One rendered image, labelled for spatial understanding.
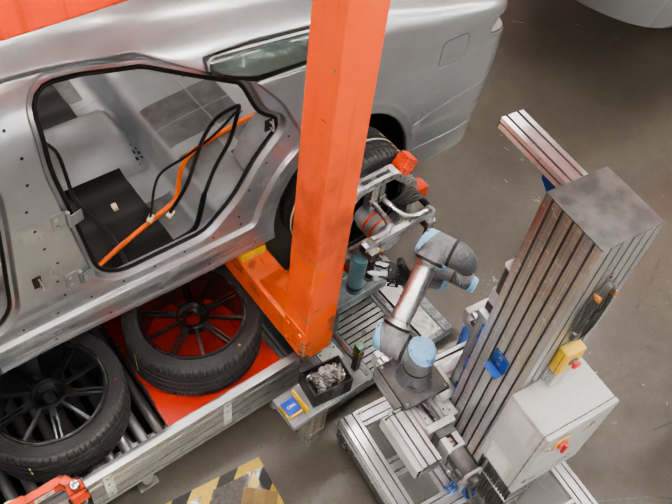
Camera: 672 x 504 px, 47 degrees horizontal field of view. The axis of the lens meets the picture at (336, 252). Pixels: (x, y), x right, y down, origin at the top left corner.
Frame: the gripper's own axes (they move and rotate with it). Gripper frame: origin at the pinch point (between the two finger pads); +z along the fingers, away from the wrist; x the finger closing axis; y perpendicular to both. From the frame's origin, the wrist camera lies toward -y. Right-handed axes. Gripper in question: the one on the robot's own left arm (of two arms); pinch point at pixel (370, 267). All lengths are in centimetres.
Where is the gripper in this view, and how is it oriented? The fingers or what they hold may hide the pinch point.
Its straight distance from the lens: 354.8
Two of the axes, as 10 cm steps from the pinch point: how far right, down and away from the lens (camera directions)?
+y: -1.0, 6.1, 7.9
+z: -9.9, -1.6, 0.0
